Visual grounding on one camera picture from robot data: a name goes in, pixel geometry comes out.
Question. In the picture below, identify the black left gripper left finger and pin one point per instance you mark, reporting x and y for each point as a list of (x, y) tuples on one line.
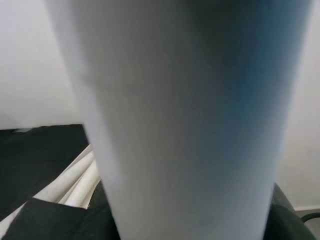
[(50, 222)]

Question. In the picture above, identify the white plastic children table top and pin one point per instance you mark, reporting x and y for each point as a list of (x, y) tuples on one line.
[(65, 180)]

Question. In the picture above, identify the black table cloth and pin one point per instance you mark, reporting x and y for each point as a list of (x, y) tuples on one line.
[(37, 162)]

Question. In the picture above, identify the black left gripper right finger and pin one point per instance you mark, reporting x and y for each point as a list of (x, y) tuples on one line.
[(285, 222)]

